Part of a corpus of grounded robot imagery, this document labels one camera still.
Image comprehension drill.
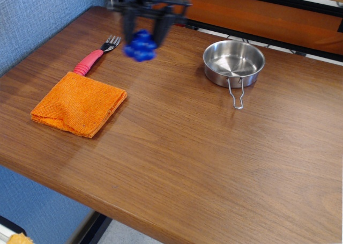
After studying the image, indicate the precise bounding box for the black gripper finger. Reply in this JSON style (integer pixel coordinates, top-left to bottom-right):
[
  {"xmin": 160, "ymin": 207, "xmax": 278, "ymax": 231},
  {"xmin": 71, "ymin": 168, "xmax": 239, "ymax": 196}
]
[
  {"xmin": 123, "ymin": 9, "xmax": 137, "ymax": 43},
  {"xmin": 153, "ymin": 14, "xmax": 174, "ymax": 48}
]

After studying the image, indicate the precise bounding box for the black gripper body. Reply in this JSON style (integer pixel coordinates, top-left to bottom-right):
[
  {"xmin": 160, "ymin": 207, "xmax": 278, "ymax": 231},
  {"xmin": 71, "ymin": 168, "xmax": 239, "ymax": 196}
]
[{"xmin": 108, "ymin": 0, "xmax": 191, "ymax": 23}]

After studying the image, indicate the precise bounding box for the blue toy grape bunch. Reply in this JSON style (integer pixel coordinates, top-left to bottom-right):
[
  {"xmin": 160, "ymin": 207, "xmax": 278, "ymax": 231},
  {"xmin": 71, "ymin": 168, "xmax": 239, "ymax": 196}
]
[{"xmin": 123, "ymin": 29, "xmax": 157, "ymax": 62}]

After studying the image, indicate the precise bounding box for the orange object at corner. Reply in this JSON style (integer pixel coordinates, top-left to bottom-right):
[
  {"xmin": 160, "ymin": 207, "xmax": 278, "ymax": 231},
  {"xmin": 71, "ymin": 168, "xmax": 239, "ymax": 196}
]
[{"xmin": 7, "ymin": 233, "xmax": 34, "ymax": 244}]

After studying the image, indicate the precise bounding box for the orange panel with black frame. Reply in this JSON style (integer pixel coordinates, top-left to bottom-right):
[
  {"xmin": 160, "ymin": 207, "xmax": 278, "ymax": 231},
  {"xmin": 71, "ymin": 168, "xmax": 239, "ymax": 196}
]
[{"xmin": 173, "ymin": 0, "xmax": 342, "ymax": 61}]

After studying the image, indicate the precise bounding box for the black table leg frame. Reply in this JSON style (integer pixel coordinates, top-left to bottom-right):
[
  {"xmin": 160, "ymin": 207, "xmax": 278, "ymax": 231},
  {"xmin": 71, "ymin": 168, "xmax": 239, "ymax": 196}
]
[{"xmin": 65, "ymin": 210, "xmax": 112, "ymax": 244}]

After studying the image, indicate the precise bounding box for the steel bowl with wire handle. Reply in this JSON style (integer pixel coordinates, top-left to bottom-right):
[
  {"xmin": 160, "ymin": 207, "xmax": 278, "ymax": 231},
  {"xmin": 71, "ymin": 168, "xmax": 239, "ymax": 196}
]
[{"xmin": 203, "ymin": 40, "xmax": 265, "ymax": 110}]

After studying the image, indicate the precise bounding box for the fork with red handle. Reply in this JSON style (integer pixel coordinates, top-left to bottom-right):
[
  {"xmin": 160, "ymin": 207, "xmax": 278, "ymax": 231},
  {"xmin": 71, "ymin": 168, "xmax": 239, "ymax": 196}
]
[{"xmin": 73, "ymin": 35, "xmax": 121, "ymax": 76}]

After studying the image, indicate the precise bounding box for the folded orange cloth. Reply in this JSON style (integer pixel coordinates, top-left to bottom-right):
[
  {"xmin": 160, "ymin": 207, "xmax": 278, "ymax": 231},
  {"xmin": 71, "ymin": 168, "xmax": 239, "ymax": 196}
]
[{"xmin": 30, "ymin": 72, "xmax": 127, "ymax": 138}]

